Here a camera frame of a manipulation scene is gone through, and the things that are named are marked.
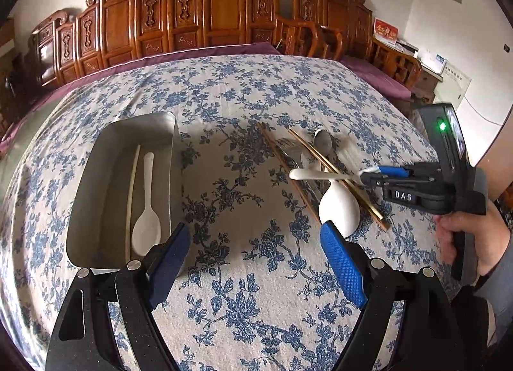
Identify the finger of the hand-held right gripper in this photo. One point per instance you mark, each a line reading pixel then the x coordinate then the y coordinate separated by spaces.
pixel 390 172
pixel 374 182

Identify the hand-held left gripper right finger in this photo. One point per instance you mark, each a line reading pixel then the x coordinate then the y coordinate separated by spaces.
pixel 344 262

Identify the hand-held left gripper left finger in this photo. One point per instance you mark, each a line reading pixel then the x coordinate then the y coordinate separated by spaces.
pixel 172 258

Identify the large white ceramic spoon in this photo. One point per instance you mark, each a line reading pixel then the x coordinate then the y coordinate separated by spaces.
pixel 338 208

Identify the metal fork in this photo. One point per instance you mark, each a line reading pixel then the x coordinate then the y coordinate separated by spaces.
pixel 296 154

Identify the metal tray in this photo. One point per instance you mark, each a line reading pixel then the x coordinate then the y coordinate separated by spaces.
pixel 108 178

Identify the person's right forearm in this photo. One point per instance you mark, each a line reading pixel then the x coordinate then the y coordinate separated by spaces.
pixel 501 295

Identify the person's right hand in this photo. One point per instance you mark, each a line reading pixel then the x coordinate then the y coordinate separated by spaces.
pixel 491 242

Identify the white plastic spoon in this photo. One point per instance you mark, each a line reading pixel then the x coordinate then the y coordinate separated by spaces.
pixel 146 230

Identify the metal spoon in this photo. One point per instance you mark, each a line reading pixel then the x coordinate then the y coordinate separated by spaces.
pixel 322 140

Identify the blue floral tablecloth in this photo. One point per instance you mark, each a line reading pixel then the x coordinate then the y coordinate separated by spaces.
pixel 240 234

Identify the cream chopstick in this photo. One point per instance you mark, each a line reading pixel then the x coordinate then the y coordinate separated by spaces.
pixel 132 194

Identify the small wooden cabinet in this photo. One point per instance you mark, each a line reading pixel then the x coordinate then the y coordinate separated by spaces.
pixel 427 82

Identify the short purple seat cushion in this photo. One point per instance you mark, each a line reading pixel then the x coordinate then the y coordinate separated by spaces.
pixel 380 74

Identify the white box device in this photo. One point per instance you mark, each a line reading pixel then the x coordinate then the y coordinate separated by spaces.
pixel 435 62

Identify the red desk sign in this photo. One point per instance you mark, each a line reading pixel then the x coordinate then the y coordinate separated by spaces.
pixel 385 31

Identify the narrow carved wooden sofa backrest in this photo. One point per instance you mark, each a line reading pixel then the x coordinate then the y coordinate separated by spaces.
pixel 340 10

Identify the long purple seat cushion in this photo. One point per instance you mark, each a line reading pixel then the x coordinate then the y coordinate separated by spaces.
pixel 200 52

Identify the wide carved wooden sofa backrest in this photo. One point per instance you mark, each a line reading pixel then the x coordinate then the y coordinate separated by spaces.
pixel 220 6

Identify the white wall panel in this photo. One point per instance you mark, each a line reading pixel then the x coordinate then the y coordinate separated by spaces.
pixel 455 90

